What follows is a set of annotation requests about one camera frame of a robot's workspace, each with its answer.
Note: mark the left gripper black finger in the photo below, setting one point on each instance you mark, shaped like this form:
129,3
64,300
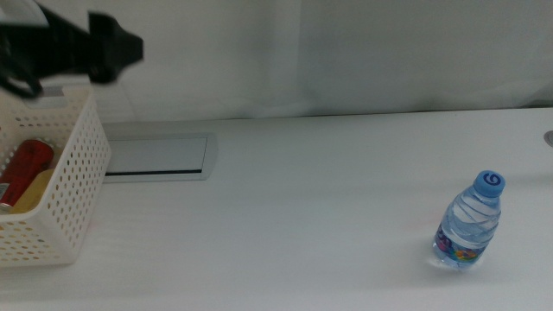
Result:
116,43
103,75

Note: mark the red soda can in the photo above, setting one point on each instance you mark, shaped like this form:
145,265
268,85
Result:
23,168

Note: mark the yellow juice bottle white cap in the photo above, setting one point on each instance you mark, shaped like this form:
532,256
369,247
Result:
34,190

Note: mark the clear water bottle blue cap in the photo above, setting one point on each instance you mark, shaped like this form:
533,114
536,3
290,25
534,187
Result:
471,220

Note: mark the white perforated plastic basket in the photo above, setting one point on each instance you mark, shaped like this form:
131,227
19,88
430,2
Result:
82,173

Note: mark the white fabric backdrop curtain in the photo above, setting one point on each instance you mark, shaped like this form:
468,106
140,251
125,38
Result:
367,52

